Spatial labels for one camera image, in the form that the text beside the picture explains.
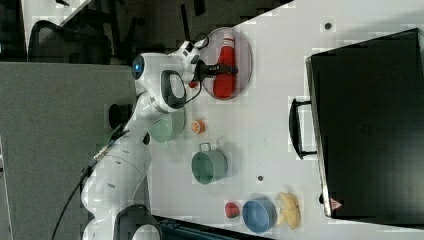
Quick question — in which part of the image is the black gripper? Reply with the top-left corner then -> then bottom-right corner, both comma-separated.
193,60 -> 238,82

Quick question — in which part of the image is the red ketchup bottle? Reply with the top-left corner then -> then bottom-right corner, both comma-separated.
213,33 -> 236,99

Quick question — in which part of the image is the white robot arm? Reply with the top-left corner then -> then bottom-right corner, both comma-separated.
81,41 -> 238,240

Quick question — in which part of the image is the small red strawberry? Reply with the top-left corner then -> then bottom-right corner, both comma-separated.
188,82 -> 198,88

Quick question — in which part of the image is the green colander basket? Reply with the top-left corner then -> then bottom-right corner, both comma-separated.
149,109 -> 186,143

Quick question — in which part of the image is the green mug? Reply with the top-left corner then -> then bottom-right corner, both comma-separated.
191,143 -> 228,185

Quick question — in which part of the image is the large red strawberry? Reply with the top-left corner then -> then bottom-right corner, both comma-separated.
225,202 -> 240,219

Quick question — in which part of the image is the black toaster oven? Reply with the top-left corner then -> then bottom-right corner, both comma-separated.
305,28 -> 424,229

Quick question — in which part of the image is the blue bowl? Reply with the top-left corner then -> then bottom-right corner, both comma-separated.
242,197 -> 277,233

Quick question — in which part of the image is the yellow croissant toy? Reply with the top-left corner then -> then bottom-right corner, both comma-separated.
275,192 -> 301,230

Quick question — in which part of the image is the black office chair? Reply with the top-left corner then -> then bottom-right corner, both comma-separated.
28,20 -> 112,65

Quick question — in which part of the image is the black cylinder mount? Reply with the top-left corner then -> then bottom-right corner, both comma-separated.
108,104 -> 133,129

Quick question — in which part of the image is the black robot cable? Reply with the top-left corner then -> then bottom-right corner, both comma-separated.
50,129 -> 131,240

